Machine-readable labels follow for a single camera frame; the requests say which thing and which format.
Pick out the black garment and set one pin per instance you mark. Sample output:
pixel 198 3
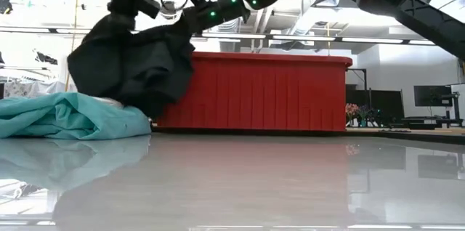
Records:
pixel 138 67

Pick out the turquoise shorts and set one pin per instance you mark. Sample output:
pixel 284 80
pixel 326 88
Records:
pixel 65 118

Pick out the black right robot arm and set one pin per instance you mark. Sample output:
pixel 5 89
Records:
pixel 417 13

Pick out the red plastic laundry basket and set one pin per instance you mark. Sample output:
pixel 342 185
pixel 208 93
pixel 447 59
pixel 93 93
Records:
pixel 254 93

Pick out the black bar with light strips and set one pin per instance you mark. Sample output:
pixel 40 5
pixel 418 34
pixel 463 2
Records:
pixel 309 37

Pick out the black hanging dome device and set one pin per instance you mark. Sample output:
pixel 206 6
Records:
pixel 5 5

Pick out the white printed cloth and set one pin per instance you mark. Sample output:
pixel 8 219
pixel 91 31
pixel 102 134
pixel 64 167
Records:
pixel 36 87

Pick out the pink artificial flowers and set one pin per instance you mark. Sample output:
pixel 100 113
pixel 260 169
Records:
pixel 351 110

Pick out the large black screen panel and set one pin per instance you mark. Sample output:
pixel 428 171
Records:
pixel 385 102

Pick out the black monitor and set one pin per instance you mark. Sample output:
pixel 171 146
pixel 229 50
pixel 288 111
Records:
pixel 432 96

